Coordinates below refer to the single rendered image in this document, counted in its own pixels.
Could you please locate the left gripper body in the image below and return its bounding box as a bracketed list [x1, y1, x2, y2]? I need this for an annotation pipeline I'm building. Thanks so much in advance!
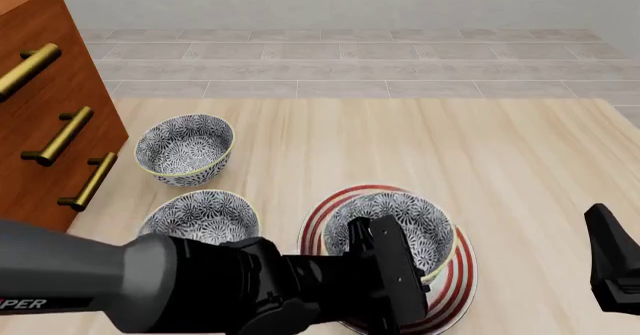
[343, 214, 432, 335]

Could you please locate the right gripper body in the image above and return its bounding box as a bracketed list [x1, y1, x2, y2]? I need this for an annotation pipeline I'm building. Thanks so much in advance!
[589, 273, 640, 314]

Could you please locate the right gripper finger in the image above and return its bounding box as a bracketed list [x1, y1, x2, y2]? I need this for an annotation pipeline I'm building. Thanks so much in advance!
[583, 202, 640, 282]

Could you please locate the patterned bowl with cream rim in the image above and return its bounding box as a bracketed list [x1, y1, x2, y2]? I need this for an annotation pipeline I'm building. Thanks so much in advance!
[321, 191, 459, 286]

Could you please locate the white plate with red rings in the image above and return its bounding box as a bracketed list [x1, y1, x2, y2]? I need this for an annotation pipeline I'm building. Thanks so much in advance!
[297, 183, 479, 335]

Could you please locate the patterned bowl with white rim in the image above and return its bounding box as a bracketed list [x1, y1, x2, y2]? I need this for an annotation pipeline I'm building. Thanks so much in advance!
[137, 188, 263, 247]

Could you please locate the patterned bowl with yellow rim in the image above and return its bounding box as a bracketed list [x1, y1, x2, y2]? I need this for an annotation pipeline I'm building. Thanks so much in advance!
[133, 113, 236, 188]

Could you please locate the wooden cabinet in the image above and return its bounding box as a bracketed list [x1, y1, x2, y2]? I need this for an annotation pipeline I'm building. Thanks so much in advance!
[0, 0, 130, 235]

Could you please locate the short brass drawer handle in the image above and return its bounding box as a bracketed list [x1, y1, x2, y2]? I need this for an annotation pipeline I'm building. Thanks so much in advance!
[56, 151, 119, 213]

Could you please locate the medium brass drawer handle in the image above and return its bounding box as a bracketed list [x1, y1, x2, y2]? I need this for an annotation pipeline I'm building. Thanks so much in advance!
[20, 105, 96, 168]

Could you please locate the long brass drawer handle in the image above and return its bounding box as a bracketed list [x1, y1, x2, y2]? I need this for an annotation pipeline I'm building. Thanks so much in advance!
[0, 42, 63, 102]

